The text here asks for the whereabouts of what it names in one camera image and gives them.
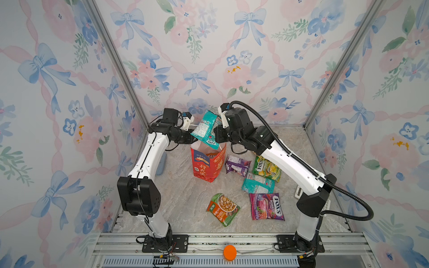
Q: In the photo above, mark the purple Fox's berries candy bag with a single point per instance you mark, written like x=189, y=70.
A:
x=265, y=206

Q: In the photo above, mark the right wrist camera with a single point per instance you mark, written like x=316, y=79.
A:
x=222, y=112

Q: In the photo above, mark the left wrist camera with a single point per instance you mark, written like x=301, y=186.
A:
x=188, y=119

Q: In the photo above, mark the orange round button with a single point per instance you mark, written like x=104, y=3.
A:
x=230, y=253

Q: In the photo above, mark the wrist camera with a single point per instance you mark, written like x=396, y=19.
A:
x=188, y=119
x=222, y=112

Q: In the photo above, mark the aluminium corner post right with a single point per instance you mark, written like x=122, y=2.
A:
x=358, y=36

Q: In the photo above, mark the green Fox's tea candy bag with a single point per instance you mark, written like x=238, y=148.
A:
x=266, y=169

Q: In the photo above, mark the aluminium corner post left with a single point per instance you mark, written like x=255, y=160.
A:
x=101, y=27

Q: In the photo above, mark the red paper gift bag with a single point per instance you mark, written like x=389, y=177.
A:
x=207, y=162

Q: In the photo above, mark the white calculator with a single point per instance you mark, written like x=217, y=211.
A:
x=298, y=192

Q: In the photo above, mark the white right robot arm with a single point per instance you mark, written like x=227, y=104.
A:
x=314, y=197

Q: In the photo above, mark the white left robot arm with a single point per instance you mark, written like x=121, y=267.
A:
x=138, y=193

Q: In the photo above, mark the aluminium corner post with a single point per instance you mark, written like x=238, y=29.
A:
x=101, y=27
x=358, y=36

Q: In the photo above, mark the orange green noodle packet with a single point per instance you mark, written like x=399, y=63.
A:
x=223, y=208

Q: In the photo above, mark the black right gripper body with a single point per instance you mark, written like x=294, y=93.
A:
x=225, y=136

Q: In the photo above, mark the purple snack packet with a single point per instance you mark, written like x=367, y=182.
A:
x=237, y=165

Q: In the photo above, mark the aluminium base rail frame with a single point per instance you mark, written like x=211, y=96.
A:
x=254, y=250

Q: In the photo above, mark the teal snack bag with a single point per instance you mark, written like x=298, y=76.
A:
x=205, y=131
x=254, y=184

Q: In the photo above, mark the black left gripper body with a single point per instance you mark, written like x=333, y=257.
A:
x=184, y=137

